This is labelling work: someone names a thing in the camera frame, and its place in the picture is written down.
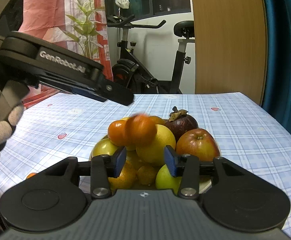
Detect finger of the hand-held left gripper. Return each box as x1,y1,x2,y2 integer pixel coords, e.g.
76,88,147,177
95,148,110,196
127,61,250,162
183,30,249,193
99,79,135,106
71,85,108,103

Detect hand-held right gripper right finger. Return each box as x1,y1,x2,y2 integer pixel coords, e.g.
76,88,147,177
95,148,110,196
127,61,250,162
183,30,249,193
163,145,249,198

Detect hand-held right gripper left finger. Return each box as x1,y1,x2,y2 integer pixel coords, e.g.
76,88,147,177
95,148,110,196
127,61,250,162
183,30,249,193
44,146,128,198

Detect large orange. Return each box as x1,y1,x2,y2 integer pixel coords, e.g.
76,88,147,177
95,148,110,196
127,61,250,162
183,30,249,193
108,160,137,190

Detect green jujube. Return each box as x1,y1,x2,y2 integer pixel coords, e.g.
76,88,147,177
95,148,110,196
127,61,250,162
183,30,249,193
155,164,183,190
92,138,119,158

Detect small orange tangerine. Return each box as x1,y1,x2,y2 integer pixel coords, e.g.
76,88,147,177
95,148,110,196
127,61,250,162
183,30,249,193
137,165,158,186

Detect red apple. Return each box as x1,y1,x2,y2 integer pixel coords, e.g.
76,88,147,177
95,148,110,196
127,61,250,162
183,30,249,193
176,128,221,162

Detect purple mangosteen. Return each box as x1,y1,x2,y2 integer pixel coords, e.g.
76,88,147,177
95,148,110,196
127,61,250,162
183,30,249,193
165,107,199,143

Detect beige plate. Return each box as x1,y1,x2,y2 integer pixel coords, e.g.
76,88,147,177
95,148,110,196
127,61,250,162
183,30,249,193
89,135,222,194

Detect black exercise bike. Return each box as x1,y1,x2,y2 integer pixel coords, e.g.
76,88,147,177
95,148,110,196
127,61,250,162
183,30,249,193
107,15,194,95

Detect blue plaid tablecloth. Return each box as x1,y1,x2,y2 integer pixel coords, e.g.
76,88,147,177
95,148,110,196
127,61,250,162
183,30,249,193
0,92,291,240

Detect white cloth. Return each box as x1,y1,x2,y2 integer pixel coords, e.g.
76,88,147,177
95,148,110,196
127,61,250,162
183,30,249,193
115,0,131,9

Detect wooden board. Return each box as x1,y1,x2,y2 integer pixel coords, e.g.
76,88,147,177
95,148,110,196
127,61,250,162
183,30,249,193
189,0,268,105

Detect blue curtain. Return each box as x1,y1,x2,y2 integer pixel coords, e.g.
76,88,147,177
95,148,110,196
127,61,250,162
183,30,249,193
259,0,291,150

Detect wall poster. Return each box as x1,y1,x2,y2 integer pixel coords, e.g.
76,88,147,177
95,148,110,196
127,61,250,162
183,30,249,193
11,0,113,109

